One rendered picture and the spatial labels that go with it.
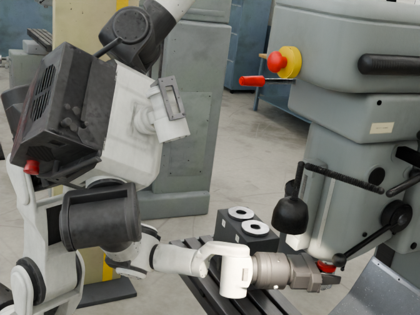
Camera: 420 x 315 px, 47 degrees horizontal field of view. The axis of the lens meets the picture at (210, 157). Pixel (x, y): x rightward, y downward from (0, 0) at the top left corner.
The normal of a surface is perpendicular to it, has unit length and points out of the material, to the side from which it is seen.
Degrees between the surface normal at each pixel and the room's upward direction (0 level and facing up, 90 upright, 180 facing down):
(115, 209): 36
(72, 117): 58
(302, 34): 90
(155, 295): 0
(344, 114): 90
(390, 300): 64
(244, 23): 90
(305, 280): 90
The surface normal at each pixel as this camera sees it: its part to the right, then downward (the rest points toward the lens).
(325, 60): -0.71, 0.17
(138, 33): -0.04, -0.14
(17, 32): 0.46, 0.36
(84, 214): 0.01, -0.55
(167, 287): 0.12, -0.93
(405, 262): -0.88, 0.07
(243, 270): 0.17, 0.00
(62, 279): 0.76, 0.17
